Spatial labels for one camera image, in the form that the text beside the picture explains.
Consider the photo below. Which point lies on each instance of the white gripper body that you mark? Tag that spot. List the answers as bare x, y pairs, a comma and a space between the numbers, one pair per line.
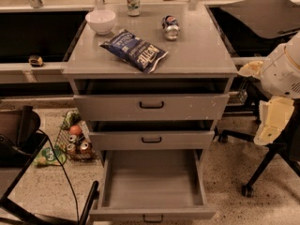
278, 73

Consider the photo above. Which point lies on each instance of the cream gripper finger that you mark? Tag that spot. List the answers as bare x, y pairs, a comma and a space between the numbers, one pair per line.
274, 115
251, 69

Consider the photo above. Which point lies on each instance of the blue Kettle chip bag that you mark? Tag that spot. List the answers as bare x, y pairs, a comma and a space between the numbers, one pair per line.
135, 51

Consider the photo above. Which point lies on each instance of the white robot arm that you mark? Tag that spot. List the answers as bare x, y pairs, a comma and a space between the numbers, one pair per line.
279, 74

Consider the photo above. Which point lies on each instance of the grey drawer cabinet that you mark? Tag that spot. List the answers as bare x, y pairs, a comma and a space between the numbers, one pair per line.
198, 52

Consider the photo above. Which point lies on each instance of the grey top drawer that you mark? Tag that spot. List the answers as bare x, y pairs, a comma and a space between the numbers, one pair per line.
152, 99

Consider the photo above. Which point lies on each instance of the grey drawer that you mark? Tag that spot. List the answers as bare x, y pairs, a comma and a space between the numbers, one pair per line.
152, 186
152, 99
152, 135

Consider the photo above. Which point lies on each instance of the grey bottom drawer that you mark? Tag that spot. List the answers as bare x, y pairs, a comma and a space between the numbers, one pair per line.
152, 186

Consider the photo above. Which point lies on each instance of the grey middle drawer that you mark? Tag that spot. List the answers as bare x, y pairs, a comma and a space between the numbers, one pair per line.
152, 135

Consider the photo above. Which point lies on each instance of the green snack bag in basket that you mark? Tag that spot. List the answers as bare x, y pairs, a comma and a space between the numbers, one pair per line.
71, 118

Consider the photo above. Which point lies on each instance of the green chip bag on floor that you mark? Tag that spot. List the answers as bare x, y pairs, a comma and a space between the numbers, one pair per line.
50, 157

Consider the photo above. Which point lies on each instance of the lying blue Pepsi can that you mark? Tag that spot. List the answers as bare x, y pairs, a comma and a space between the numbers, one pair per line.
170, 27

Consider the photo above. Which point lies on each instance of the upright green soda can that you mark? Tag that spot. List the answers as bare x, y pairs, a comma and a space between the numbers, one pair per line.
133, 7

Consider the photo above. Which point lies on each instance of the white bowl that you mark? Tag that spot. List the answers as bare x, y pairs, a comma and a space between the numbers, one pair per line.
101, 21

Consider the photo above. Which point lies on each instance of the red soda can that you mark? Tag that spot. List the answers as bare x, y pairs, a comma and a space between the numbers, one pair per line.
86, 148

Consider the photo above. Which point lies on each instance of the orange fruit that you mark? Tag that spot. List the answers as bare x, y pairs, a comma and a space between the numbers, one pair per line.
75, 130

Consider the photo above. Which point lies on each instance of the silver soda can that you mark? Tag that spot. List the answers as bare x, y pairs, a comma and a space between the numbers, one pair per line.
72, 138

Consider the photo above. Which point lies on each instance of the orange soda can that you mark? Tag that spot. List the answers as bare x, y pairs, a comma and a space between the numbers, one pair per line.
71, 149

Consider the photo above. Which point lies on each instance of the yellow tape measure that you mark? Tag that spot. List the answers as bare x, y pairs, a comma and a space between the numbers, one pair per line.
35, 61

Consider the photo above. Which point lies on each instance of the black chair left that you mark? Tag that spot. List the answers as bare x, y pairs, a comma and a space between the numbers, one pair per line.
20, 143

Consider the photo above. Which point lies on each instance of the wire basket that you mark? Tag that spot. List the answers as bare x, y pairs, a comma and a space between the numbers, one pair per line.
62, 142

